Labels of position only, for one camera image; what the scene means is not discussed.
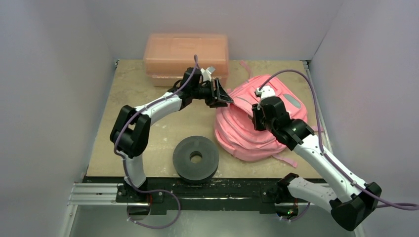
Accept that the pink student backpack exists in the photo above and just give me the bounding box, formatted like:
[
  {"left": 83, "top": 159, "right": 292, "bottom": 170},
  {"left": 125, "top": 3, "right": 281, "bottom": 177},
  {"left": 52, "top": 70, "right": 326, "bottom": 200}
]
[{"left": 214, "top": 61, "right": 308, "bottom": 167}]

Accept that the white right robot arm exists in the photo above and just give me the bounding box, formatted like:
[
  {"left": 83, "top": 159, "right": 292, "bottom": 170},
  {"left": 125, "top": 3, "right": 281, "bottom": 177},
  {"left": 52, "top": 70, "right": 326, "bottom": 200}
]
[{"left": 251, "top": 96, "right": 382, "bottom": 231}]

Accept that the aluminium rail base frame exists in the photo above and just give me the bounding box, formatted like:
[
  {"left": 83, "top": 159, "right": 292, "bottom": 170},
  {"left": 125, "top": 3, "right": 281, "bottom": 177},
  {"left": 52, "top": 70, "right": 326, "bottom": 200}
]
[{"left": 59, "top": 176, "right": 366, "bottom": 237}]

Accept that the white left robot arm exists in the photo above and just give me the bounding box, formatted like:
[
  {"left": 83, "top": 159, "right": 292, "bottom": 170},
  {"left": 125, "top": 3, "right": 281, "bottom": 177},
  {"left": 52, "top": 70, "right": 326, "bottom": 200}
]
[{"left": 110, "top": 67, "right": 233, "bottom": 202}]

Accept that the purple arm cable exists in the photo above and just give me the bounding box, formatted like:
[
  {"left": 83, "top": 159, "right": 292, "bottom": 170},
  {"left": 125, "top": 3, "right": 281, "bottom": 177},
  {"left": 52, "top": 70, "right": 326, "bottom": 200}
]
[
  {"left": 256, "top": 69, "right": 419, "bottom": 223},
  {"left": 113, "top": 54, "right": 181, "bottom": 230}
]

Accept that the translucent orange plastic box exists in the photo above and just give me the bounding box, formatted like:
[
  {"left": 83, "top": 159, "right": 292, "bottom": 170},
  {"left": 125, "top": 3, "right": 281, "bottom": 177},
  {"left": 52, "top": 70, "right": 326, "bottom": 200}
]
[{"left": 143, "top": 33, "right": 229, "bottom": 87}]

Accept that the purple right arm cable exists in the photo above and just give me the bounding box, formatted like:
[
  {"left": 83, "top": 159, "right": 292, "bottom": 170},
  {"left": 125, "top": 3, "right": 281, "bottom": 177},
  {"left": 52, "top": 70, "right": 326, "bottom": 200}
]
[{"left": 256, "top": 69, "right": 419, "bottom": 223}]

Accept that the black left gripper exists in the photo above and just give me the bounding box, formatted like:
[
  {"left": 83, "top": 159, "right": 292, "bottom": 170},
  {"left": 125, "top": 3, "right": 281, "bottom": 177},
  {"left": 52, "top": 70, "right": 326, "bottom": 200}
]
[{"left": 191, "top": 78, "right": 232, "bottom": 108}]

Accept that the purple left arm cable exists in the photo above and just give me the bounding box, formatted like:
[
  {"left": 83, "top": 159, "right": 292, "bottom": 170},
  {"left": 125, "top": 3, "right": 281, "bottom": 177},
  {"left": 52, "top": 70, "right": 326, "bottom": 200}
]
[{"left": 113, "top": 54, "right": 181, "bottom": 230}]

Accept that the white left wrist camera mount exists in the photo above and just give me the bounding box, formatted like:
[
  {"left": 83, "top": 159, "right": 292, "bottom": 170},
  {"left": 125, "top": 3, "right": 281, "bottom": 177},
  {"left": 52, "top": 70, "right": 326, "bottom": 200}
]
[{"left": 200, "top": 67, "right": 215, "bottom": 82}]

